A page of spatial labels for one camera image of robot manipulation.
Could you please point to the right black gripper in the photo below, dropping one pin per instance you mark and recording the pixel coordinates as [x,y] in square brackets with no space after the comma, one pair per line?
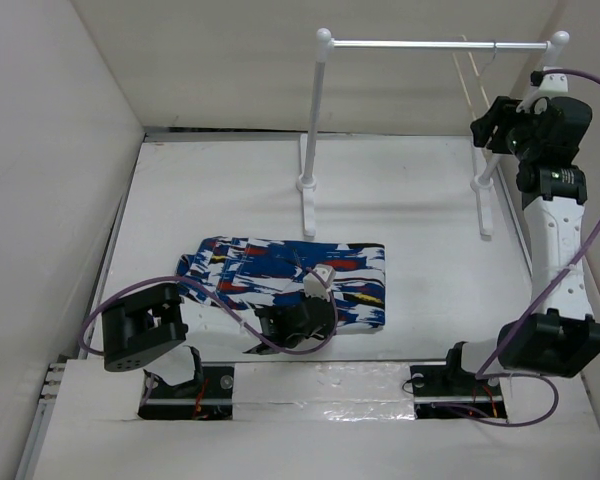
[501,115]

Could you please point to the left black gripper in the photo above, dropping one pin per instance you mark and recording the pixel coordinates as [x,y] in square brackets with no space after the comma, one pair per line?
[325,329]

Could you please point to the blue patterned trousers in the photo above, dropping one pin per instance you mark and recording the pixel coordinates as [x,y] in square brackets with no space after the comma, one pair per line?
[248,273]

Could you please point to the cream plastic clothes hanger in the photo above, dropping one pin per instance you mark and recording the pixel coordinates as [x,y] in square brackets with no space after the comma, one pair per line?
[470,67]

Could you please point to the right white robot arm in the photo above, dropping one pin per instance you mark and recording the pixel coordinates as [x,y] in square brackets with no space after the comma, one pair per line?
[559,335]

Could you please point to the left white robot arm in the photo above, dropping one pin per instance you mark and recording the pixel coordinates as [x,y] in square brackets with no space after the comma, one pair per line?
[143,322]

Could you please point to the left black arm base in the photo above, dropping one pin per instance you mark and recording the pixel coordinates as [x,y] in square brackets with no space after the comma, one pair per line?
[207,397]

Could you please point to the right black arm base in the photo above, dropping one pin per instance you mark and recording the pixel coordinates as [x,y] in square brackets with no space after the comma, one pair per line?
[445,391]

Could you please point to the white clothes rack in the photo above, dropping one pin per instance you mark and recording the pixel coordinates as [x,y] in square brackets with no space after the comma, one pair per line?
[326,44]

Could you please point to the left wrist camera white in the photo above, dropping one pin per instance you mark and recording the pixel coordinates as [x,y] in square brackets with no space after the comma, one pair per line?
[318,281]

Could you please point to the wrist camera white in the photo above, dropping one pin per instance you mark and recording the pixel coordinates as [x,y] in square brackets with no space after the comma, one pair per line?
[543,83]
[318,281]

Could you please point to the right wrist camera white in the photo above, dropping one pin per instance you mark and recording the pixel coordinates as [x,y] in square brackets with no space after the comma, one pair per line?
[543,83]

